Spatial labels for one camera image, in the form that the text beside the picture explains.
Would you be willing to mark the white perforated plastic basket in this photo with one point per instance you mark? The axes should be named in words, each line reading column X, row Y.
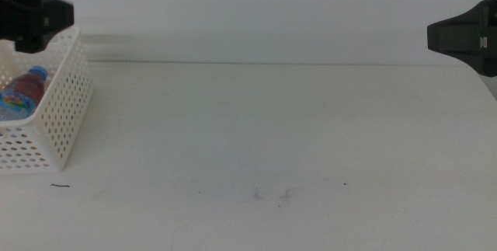
column 58, row 126

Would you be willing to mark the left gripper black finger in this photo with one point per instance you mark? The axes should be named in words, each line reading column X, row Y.
column 42, row 21

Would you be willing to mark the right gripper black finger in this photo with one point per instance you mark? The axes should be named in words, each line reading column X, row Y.
column 458, row 39

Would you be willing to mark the small water bottle blue cap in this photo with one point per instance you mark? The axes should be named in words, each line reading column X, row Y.
column 17, row 99

